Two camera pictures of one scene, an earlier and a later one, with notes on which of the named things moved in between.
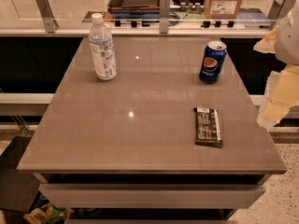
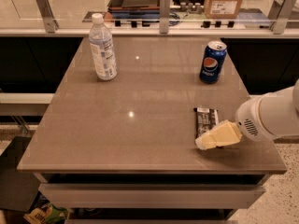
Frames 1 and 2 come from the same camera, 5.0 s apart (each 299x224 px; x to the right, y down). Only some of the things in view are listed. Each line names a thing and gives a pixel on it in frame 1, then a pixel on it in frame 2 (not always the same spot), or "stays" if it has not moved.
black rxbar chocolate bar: (207, 131) stays
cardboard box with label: (223, 2) stays
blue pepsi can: (212, 62) stays
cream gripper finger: (281, 94) → (226, 133)
